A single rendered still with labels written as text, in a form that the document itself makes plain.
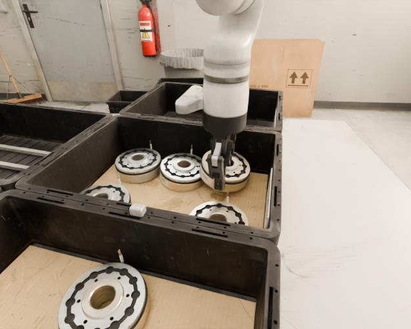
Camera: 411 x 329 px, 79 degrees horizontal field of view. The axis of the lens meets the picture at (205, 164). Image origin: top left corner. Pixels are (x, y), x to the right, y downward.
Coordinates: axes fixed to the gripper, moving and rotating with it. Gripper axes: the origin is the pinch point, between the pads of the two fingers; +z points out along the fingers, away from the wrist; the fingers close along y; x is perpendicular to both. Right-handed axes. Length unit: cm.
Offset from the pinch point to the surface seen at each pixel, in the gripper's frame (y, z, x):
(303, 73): 268, 45, -33
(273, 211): -13.6, -6.0, -9.9
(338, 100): 298, 82, -84
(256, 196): 0.5, 4.2, -7.2
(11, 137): 7, 5, 65
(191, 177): -0.2, 1.5, 6.4
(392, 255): 4.5, 17.2, -37.7
